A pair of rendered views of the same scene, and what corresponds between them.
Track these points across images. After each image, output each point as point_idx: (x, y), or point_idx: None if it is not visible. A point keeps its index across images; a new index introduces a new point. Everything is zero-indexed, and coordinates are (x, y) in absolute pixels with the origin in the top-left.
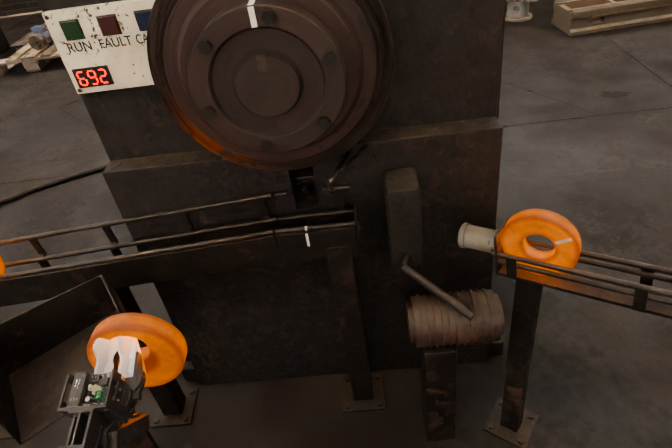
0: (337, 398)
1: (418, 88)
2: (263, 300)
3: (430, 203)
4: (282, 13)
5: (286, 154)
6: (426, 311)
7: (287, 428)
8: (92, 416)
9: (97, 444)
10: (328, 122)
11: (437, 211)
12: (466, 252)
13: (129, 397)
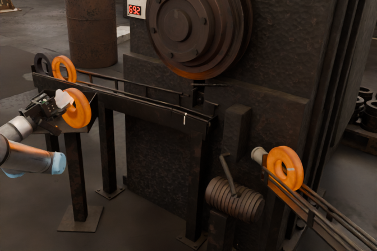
0: (178, 231)
1: (269, 65)
2: (165, 153)
3: (257, 134)
4: None
5: (184, 68)
6: (218, 184)
7: (145, 228)
8: (36, 105)
9: (32, 117)
10: (196, 52)
11: (260, 142)
12: None
13: (54, 112)
